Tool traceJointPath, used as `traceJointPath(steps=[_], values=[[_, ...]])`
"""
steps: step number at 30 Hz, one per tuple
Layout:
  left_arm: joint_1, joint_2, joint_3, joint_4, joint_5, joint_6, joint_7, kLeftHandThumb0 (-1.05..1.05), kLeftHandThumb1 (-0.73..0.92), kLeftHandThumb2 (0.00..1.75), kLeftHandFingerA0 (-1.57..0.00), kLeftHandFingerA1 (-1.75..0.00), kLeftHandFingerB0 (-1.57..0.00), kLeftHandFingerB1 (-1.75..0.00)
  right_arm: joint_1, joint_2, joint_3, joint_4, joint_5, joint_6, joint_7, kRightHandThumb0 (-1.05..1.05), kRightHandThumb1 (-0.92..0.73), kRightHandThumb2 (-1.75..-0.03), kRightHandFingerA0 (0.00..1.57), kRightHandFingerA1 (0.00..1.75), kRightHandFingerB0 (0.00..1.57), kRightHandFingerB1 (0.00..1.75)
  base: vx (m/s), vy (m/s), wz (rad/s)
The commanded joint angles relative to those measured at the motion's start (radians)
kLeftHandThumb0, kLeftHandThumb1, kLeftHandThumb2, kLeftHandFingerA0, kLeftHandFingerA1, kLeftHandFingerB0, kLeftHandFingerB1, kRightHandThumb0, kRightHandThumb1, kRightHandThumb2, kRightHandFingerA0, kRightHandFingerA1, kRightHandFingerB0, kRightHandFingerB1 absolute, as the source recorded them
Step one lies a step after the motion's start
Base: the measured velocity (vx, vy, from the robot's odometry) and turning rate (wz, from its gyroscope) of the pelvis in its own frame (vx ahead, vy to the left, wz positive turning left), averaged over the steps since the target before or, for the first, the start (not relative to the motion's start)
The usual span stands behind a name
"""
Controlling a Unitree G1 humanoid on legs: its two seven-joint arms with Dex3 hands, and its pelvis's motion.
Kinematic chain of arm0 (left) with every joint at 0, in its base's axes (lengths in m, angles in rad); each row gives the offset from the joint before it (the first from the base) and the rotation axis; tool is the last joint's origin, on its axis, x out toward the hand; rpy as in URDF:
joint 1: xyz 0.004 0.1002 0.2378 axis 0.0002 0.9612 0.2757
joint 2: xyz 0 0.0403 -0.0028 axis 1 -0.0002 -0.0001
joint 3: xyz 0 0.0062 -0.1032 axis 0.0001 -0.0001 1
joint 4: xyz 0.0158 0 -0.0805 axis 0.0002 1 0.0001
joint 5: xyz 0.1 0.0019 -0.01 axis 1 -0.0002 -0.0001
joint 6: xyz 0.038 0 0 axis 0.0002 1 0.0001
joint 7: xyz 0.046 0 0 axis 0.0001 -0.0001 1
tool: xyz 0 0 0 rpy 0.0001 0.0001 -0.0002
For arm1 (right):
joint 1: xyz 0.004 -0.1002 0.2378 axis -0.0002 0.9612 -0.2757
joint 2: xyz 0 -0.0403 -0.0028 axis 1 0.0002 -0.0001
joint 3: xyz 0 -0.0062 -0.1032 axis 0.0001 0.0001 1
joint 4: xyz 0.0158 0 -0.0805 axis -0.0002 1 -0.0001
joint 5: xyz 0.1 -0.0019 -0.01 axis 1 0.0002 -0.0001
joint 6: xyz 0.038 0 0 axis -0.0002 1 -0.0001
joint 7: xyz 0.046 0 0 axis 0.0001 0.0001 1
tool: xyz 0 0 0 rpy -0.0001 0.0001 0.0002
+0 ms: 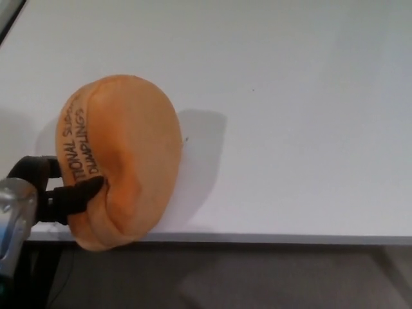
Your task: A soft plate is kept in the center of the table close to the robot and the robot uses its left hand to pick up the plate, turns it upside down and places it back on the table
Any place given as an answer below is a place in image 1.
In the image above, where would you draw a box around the orange soft plush plate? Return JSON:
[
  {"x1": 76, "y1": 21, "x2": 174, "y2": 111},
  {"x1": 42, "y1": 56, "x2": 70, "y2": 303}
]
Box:
[{"x1": 54, "y1": 74, "x2": 185, "y2": 253}]

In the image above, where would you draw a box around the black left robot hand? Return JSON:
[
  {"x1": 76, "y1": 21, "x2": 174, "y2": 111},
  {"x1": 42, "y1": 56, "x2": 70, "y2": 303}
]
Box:
[{"x1": 6, "y1": 154, "x2": 106, "y2": 227}]

